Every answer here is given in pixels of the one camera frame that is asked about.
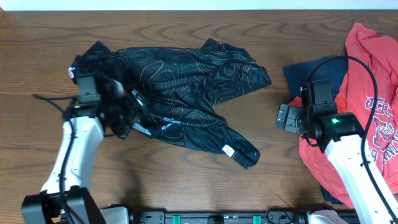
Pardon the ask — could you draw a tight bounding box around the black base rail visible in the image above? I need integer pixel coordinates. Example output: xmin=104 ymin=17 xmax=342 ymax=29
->
xmin=60 ymin=202 xmax=361 ymax=224

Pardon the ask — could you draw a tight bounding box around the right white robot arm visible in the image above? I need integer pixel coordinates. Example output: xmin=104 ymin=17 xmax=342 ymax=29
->
xmin=275 ymin=103 xmax=397 ymax=223

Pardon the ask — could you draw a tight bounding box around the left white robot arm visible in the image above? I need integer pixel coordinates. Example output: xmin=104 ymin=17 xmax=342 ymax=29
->
xmin=21 ymin=80 xmax=149 ymax=223

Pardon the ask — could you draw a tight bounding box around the red printed t-shirt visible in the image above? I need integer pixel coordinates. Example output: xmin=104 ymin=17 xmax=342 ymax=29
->
xmin=289 ymin=22 xmax=398 ymax=208

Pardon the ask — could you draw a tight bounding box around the black orange-patterned jersey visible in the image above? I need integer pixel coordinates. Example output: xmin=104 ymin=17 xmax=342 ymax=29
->
xmin=68 ymin=39 xmax=271 ymax=169

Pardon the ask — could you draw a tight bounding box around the navy blue cloth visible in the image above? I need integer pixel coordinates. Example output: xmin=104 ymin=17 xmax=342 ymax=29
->
xmin=283 ymin=57 xmax=352 ymax=207

